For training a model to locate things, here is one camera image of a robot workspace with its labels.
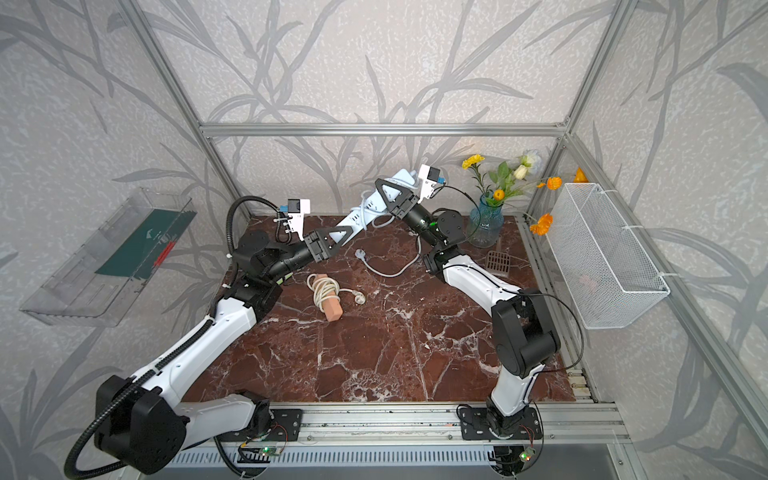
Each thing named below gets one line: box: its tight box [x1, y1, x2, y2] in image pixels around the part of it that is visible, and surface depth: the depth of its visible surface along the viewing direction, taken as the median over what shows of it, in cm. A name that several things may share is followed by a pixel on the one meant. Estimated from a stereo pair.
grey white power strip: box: [329, 168, 415, 243], surface depth 67 cm
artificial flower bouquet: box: [461, 150, 589, 236], surface depth 97 cm
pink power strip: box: [315, 273, 343, 322], surface depth 92 cm
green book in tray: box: [95, 209, 197, 281], surface depth 71 cm
